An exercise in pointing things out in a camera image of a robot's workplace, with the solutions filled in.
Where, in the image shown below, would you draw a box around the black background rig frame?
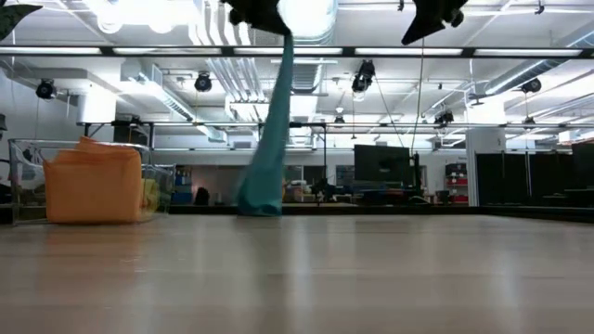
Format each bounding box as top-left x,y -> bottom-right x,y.
256,122 -> 328,205

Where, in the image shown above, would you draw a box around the orange microfiber towel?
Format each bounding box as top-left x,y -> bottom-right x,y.
43,135 -> 144,225

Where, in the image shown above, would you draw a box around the black partition panels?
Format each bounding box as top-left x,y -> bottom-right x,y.
475,148 -> 573,205

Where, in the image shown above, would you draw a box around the blue microfiber towel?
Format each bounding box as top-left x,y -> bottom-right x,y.
236,32 -> 296,218

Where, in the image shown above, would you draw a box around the clear plastic basket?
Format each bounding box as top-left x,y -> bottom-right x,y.
7,137 -> 175,226

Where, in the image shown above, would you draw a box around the large black background monitor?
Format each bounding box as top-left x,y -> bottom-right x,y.
353,143 -> 415,186

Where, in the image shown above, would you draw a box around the white pillar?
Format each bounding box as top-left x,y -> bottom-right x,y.
465,127 -> 506,207

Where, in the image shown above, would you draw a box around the white ceiling duct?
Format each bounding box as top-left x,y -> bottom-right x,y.
273,0 -> 339,46

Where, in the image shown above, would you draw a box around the green artificial plant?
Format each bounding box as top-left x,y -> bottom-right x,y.
0,3 -> 43,41

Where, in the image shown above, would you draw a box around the blue background storage bins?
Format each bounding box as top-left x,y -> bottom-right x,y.
171,165 -> 194,205

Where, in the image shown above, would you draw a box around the yellow microfiber towel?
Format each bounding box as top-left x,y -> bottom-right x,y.
141,178 -> 161,212

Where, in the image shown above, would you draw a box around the white wall cabinet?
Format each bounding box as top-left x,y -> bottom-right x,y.
76,92 -> 117,124

